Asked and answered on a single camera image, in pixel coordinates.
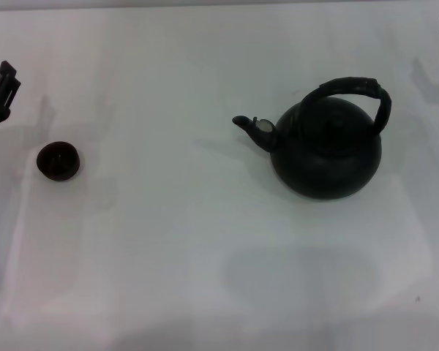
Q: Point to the small dark teacup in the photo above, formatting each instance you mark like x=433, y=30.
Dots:
x=58, y=161

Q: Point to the black round teapot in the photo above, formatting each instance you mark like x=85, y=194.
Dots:
x=325, y=164

